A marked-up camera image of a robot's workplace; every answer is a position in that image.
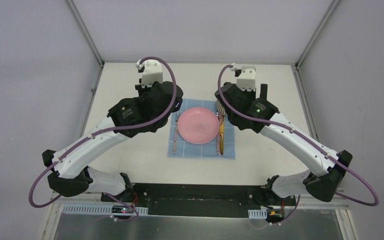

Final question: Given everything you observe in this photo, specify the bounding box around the pink handled fork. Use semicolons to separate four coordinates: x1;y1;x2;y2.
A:
172;112;180;154

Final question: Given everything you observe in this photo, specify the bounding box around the grey ribbed mug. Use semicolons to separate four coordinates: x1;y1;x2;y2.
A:
215;100;226;117

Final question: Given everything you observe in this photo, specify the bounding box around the gold table knife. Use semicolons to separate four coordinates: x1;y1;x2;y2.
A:
219;114;225;155

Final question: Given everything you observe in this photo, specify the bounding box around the pink plate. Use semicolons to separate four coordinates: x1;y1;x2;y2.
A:
177;107;220;145

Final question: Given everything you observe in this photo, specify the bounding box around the pink handled spoon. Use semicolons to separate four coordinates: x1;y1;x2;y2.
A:
215;112;221;155

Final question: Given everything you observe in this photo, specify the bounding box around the blue checked cloth napkin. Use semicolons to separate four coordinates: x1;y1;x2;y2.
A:
167;113;236;160

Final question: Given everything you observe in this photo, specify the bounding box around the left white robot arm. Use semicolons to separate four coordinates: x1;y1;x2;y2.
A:
42;81;183;203

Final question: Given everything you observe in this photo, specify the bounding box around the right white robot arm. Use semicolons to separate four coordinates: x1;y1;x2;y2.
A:
214;82;353;205

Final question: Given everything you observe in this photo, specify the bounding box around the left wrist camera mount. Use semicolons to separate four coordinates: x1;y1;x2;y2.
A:
135;59;163;89

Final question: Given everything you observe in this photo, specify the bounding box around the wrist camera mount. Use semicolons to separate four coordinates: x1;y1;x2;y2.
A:
231;64;256;92
135;59;163;89

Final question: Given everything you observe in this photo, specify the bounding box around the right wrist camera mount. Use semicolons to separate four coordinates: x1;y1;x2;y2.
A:
231;64;256;92

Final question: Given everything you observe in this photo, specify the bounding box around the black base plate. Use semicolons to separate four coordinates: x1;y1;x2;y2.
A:
120;183;297;218

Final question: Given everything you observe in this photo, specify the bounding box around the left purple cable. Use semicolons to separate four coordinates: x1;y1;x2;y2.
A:
28;56;178;222

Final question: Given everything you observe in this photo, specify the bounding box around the aluminium frame rail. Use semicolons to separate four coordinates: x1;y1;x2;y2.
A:
40;193;358;240

